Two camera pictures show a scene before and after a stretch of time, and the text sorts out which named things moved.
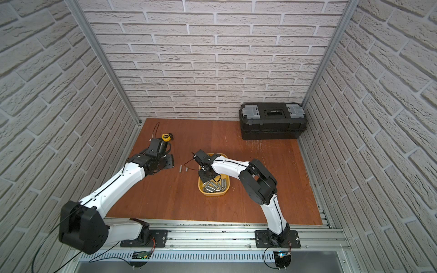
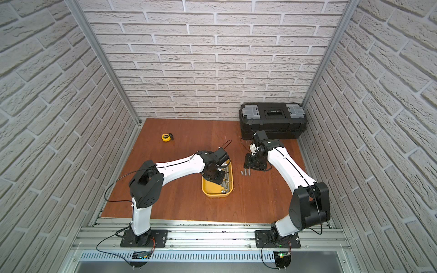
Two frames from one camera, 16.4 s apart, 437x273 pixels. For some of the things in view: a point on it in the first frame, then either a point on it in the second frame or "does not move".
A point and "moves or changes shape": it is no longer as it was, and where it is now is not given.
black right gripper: x=203 y=178 to x=248 y=163
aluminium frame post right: x=333 y=43 does not move
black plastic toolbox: x=272 y=120 does not move
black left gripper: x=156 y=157 to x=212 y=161
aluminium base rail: x=227 y=242 does not move
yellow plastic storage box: x=210 y=188 moves or changes shape
